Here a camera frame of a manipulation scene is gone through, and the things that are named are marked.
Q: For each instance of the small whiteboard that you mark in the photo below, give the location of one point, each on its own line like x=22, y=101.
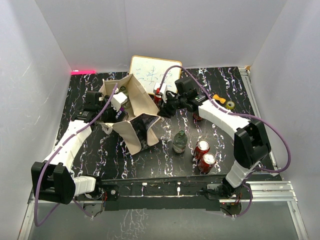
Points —
x=149, y=71

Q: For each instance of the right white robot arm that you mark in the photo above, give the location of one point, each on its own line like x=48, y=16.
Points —
x=250, y=141

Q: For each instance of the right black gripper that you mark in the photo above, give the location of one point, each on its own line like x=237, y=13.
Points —
x=165, y=110

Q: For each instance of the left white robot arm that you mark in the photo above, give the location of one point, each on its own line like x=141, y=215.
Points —
x=51, y=179

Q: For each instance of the yellow tape roll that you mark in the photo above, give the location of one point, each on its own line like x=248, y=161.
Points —
x=230, y=105

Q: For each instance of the yellow bone-shaped toy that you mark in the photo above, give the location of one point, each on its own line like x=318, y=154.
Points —
x=219, y=99

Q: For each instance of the aluminium frame rail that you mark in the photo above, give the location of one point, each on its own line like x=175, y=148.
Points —
x=183, y=192

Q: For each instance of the red cola can middle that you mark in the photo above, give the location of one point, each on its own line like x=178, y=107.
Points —
x=202, y=147

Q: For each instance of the red cola can behind bag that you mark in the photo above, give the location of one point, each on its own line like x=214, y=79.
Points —
x=157, y=98

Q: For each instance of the red cola can front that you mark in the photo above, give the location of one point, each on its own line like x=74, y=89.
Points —
x=206, y=163

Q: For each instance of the purple Fanta can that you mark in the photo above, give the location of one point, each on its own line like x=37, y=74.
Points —
x=121, y=115

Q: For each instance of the clear glass bottle green cap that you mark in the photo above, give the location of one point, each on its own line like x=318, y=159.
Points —
x=124, y=90

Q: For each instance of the cream canvas tote bag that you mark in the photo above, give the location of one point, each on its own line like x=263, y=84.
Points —
x=136, y=131

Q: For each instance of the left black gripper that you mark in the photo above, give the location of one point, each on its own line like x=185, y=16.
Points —
x=113, y=119

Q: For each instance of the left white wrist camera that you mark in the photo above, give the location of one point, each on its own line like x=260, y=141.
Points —
x=118, y=100

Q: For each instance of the clear glass bottle on table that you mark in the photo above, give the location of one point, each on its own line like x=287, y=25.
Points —
x=180, y=142

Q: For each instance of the red cola can rear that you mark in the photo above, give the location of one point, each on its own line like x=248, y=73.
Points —
x=197, y=117

